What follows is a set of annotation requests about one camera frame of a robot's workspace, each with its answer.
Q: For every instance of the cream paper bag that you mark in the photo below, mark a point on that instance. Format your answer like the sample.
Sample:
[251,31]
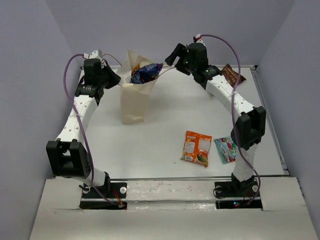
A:
[134,97]

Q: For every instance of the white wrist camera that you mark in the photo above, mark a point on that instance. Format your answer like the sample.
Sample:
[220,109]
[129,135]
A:
[96,54]
[198,39]

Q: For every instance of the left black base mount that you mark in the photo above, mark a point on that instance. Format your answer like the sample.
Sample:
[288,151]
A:
[103,199]

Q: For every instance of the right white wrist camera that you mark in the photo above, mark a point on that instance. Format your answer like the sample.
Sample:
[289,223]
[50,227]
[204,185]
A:
[198,39]

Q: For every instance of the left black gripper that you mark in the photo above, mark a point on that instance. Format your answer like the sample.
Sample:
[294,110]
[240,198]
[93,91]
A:
[115,79]

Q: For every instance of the orange Kettle chips bag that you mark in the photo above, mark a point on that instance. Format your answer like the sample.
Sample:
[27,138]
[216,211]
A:
[135,69]

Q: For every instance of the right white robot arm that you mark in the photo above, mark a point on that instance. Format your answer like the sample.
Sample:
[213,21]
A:
[249,121]

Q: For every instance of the orange candy bag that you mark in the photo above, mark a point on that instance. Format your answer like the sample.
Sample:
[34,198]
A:
[196,148]

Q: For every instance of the teal Fox's candy bag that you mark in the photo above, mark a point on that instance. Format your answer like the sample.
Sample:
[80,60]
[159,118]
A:
[226,149]

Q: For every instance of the blue purple candy bag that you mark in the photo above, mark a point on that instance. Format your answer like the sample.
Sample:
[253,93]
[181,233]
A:
[146,73]

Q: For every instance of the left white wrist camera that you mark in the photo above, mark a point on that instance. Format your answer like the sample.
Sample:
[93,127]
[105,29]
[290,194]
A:
[96,54]

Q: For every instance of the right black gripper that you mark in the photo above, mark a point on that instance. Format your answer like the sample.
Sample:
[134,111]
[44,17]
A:
[183,51]

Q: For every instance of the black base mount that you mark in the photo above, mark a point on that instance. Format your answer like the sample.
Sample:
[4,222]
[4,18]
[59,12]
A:
[231,199]
[103,199]

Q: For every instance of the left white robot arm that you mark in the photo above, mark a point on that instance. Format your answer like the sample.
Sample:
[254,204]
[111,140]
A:
[69,154]

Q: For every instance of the brown Kettle chips bag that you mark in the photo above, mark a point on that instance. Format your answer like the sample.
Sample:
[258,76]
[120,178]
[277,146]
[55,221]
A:
[230,75]

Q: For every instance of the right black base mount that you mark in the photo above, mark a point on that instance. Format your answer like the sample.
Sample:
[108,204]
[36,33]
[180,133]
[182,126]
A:
[231,199]

